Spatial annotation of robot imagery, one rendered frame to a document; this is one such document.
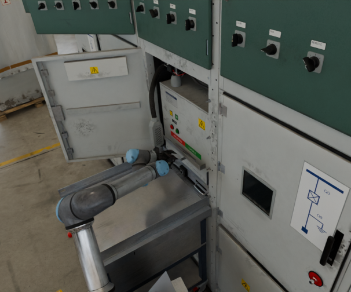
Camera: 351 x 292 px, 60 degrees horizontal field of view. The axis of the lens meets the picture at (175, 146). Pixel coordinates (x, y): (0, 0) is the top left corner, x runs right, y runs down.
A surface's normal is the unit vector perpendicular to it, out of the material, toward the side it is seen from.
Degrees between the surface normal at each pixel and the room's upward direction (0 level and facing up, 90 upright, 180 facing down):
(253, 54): 90
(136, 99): 90
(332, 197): 90
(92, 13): 90
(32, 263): 0
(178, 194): 0
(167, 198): 0
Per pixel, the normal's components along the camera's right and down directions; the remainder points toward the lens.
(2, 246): -0.07, -0.81
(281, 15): -0.84, 0.36
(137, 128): 0.08, 0.57
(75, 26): -0.24, 0.58
